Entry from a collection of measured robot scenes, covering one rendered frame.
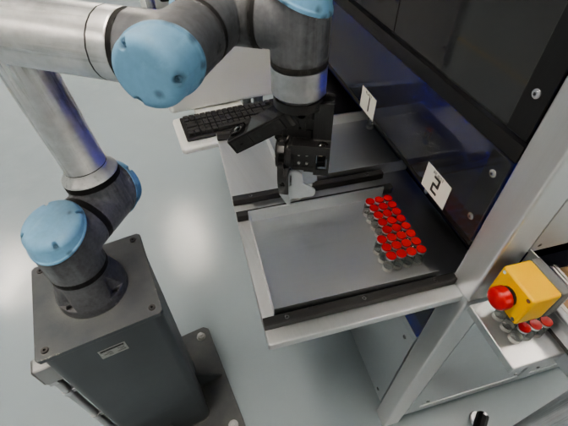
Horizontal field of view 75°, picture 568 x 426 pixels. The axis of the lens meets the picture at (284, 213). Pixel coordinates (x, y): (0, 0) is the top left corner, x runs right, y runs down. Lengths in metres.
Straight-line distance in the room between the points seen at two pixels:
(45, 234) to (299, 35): 0.58
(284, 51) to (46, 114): 0.46
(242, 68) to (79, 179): 0.79
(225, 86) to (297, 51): 0.99
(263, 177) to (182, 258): 1.07
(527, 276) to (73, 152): 0.83
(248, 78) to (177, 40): 1.09
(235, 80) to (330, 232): 0.78
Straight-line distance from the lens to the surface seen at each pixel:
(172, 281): 1.92
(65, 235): 0.79
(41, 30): 0.48
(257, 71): 1.47
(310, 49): 0.48
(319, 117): 0.54
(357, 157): 1.09
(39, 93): 0.77
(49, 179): 2.76
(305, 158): 0.57
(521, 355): 0.83
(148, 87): 0.39
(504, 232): 0.71
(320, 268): 0.80
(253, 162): 1.06
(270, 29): 0.48
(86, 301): 0.91
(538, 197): 0.65
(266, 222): 0.88
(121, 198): 0.88
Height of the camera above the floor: 1.53
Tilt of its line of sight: 46 degrees down
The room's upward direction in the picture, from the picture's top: straight up
